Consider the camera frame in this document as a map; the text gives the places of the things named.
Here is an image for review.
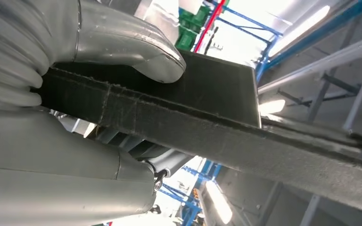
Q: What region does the blue steel ceiling truss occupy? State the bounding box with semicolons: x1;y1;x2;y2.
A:
159;159;222;226

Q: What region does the ceiling light strip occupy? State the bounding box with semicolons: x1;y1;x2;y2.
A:
205;180;233;225
258;99;286;116
268;4;331;58

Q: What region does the green ceiling structure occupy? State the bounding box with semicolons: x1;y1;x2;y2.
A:
174;5;211;52

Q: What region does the red ceiling pipe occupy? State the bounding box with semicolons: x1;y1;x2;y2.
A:
193;0;228;54

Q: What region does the grey steel ceiling beam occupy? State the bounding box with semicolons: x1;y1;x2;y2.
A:
258;31;362;94

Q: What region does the blue steel ceiling beam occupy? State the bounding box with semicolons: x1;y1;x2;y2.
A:
255;0;362;82

